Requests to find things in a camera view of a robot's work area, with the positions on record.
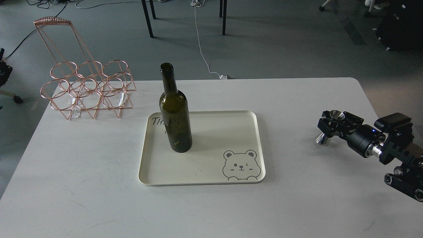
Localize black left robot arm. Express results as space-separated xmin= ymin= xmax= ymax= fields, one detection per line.
xmin=0 ymin=48 xmax=13 ymax=87

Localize black table legs left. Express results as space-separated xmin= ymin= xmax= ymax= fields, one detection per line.
xmin=141 ymin=0 xmax=157 ymax=38

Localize rose gold wire bottle rack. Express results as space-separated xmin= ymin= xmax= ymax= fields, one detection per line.
xmin=34 ymin=17 xmax=136 ymax=120

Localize black table legs right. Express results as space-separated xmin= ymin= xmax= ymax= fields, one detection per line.
xmin=219 ymin=0 xmax=228 ymax=36

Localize dark cabinet top right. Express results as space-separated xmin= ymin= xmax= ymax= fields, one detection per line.
xmin=376 ymin=0 xmax=423 ymax=50

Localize silver steel jigger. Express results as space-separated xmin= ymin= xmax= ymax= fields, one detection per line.
xmin=315 ymin=110 xmax=345 ymax=146

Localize white floor cable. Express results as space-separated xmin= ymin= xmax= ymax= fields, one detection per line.
xmin=191 ymin=0 xmax=222 ymax=78

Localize black floor cables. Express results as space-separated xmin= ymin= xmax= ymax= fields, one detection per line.
xmin=0 ymin=0 xmax=99 ymax=60

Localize black table legs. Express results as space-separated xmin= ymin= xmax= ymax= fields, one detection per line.
xmin=141 ymin=0 xmax=157 ymax=38
xmin=219 ymin=0 xmax=228 ymax=36

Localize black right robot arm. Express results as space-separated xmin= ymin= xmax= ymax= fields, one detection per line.
xmin=316 ymin=110 xmax=423 ymax=202

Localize cream bear serving tray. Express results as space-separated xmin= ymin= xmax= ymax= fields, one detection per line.
xmin=138 ymin=110 xmax=266 ymax=186

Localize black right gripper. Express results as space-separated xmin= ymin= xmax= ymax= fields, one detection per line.
xmin=318 ymin=111 xmax=386 ymax=158

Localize dark green wine bottle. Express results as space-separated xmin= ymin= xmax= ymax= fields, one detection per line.
xmin=159 ymin=63 xmax=192 ymax=153

